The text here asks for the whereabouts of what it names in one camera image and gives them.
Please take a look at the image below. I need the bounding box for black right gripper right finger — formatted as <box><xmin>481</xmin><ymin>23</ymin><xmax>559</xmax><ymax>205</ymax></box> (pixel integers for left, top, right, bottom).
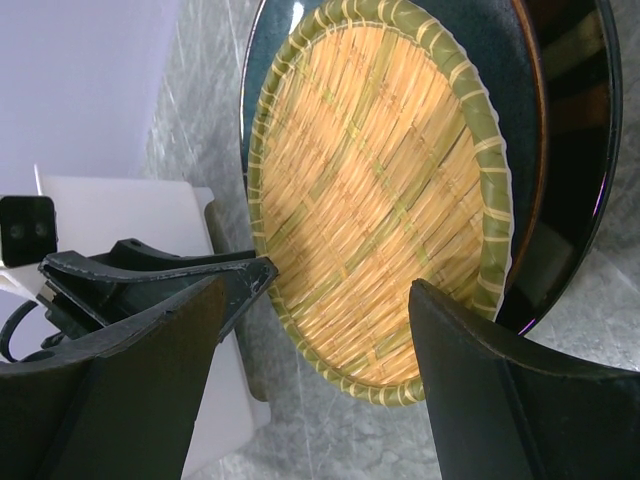
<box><xmin>409</xmin><ymin>279</ymin><xmax>639</xmax><ymax>479</ymax></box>

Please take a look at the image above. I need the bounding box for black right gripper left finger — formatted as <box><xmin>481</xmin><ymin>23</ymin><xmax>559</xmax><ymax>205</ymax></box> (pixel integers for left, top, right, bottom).
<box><xmin>1</xmin><ymin>279</ymin><xmax>226</xmax><ymax>479</ymax></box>

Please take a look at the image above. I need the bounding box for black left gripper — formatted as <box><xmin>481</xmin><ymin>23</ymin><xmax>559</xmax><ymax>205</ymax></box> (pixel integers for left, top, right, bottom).
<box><xmin>1</xmin><ymin>238</ymin><xmax>278</xmax><ymax>363</ymax></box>

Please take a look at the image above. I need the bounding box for round woven bamboo mat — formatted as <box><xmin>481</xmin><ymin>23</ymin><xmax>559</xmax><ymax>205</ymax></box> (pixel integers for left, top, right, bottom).
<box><xmin>247</xmin><ymin>1</ymin><xmax>514</xmax><ymax>407</ymax></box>

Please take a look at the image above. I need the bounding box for dark blue floral plate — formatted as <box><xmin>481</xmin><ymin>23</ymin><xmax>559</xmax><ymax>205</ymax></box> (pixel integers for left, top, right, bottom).
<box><xmin>239</xmin><ymin>0</ymin><xmax>547</xmax><ymax>284</ymax></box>

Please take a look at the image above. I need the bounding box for white plastic bin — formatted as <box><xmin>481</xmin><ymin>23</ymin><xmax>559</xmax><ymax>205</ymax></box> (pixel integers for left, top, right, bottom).
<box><xmin>0</xmin><ymin>164</ymin><xmax>274</xmax><ymax>480</ymax></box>

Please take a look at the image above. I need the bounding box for black striped lacquer plate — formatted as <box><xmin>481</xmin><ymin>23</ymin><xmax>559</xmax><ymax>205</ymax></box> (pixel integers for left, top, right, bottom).
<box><xmin>496</xmin><ymin>1</ymin><xmax>623</xmax><ymax>335</ymax></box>

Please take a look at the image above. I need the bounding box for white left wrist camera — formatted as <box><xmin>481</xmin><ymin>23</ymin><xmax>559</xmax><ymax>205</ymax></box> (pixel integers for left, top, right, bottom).
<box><xmin>1</xmin><ymin>195</ymin><xmax>58</xmax><ymax>300</ymax></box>

